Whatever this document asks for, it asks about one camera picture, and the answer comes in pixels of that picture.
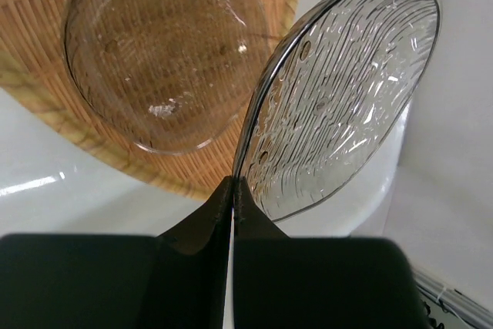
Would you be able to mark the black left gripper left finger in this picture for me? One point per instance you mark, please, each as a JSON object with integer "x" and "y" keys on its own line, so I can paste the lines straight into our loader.
{"x": 174, "y": 280}

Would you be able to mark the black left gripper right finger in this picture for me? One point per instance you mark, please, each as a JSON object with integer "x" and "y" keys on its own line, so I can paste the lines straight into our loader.
{"x": 335, "y": 282}

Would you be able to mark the smoky glass plate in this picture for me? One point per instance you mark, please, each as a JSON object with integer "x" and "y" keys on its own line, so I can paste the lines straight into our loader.
{"x": 169, "y": 75}
{"x": 329, "y": 96}

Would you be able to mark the woven bamboo fan tray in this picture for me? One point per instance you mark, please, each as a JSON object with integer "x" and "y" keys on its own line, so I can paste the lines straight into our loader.
{"x": 33, "y": 72}

